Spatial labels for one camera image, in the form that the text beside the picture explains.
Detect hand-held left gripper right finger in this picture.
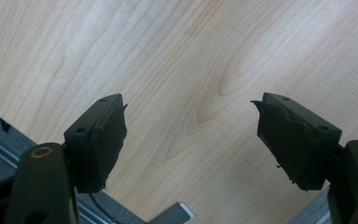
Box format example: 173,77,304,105
250,91,343,191

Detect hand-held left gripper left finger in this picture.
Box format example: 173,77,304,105
62,92,129,194

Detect grey metal bar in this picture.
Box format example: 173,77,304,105
147,201,196,224

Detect thin black cable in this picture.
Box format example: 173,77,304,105
89,191,120,224

